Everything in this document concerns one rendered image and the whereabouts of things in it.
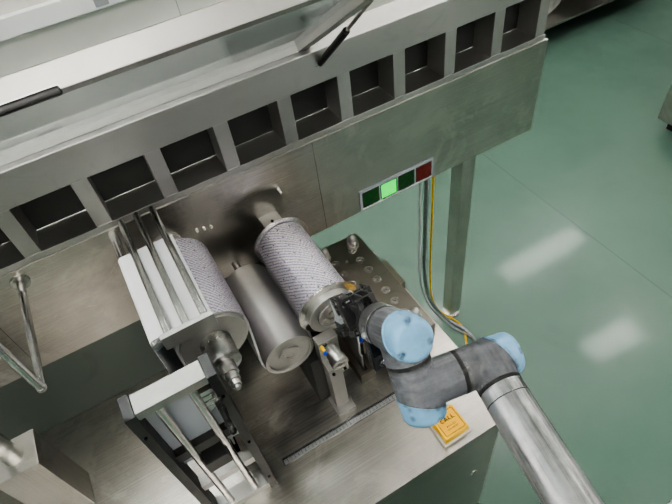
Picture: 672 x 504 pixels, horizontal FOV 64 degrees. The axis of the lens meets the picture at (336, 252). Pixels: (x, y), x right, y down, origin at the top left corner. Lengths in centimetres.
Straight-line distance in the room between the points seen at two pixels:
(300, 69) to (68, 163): 50
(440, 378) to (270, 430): 68
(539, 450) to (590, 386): 175
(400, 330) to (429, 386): 11
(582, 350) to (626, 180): 123
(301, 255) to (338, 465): 53
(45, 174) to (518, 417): 94
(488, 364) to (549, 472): 18
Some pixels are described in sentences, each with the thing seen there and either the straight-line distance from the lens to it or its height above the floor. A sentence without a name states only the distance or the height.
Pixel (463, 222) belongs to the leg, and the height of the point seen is 65.
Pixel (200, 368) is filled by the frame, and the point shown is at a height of 144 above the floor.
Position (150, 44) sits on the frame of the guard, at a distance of 65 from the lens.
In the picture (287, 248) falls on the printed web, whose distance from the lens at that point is 125.
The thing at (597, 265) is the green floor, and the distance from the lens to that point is 303.
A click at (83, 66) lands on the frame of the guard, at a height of 196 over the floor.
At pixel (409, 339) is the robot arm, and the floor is 151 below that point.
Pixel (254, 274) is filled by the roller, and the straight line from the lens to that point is 133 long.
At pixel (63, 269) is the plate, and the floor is 139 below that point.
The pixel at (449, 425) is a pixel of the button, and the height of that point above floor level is 92.
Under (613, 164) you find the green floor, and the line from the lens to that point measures 364.
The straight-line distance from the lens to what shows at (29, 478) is 138.
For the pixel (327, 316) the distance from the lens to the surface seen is 119.
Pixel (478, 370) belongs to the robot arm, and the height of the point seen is 142.
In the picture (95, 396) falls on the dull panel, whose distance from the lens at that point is 166.
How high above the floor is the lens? 222
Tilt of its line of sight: 48 degrees down
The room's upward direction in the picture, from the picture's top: 10 degrees counter-clockwise
